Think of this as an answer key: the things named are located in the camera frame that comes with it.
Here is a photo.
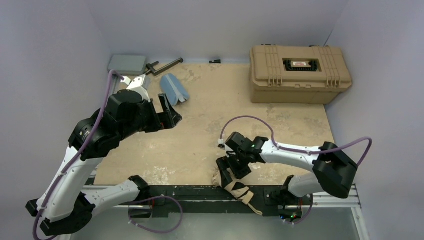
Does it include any beige umbrella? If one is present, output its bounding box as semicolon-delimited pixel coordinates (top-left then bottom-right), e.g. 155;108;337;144
212;168;263;216

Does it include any light blue umbrella case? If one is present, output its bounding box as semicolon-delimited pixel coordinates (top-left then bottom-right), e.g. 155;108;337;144
159;73;190;106

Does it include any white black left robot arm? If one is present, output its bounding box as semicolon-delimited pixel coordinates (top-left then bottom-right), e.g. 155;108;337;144
25;90;182;240

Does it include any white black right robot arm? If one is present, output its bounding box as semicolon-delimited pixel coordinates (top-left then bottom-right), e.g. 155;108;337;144
215;132;358;204

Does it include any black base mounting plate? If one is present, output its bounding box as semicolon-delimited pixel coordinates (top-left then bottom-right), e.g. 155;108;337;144
124;185;313;220

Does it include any black metal clamp tool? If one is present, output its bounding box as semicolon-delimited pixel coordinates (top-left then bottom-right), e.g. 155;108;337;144
143;57;184;76

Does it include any grey flat pad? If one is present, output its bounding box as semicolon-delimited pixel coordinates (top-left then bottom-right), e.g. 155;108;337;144
107;54;147;76

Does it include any small black clip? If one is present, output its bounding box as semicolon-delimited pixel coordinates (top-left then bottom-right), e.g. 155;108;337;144
208;59;222;64

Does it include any tan plastic hard case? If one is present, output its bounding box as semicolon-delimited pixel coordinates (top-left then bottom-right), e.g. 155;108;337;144
249;44;352;105

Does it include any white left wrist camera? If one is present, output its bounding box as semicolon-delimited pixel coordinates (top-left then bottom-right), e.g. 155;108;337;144
121;74;151;102

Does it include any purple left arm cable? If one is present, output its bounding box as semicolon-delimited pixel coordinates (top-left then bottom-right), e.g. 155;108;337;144
32;69;126;240

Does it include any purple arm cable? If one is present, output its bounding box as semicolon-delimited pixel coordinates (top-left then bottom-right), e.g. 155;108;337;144
32;69;126;240
216;115;373;168

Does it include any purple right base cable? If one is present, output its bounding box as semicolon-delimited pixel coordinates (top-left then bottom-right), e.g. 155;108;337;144
279;200;315;226

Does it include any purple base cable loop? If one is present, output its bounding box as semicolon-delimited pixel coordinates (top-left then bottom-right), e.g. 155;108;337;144
127;197;183;235

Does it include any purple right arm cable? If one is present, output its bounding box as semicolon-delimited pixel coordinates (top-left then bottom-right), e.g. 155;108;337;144
216;115;373;168

